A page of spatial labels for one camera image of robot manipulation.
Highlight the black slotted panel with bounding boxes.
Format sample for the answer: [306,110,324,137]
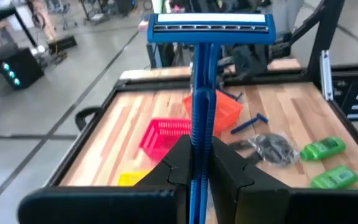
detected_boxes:
[330,62,358,124]

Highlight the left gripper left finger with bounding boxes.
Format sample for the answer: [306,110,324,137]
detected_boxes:
[134,134,195,189]

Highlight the orange plastic basket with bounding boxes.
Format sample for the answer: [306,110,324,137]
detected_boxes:
[182,89,244,137]

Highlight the black frame handle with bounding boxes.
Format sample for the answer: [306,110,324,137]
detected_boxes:
[74,106,101,132]

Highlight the green travel shampoo bottle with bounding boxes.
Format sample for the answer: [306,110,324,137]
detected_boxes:
[308,164,358,190]
[299,136,347,162]

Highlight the black computer with teal lights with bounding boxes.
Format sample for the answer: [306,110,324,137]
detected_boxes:
[1,47,45,91]

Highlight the silver aluminium bar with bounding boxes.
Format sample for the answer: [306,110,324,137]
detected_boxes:
[319,49,334,101]

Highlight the yellow plastic basket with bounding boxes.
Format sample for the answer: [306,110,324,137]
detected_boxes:
[117,170,152,187]

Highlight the blue disposable razor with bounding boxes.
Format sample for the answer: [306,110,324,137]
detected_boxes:
[218,86,245,103]
[230,112,269,135]
[147,12,276,224]

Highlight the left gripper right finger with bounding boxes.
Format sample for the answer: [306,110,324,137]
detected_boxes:
[209,136,291,190]

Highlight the black shower cap bag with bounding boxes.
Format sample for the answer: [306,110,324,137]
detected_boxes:
[228,132,300,168]

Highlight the red plastic basket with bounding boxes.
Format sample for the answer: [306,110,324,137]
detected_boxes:
[139,117,195,162]

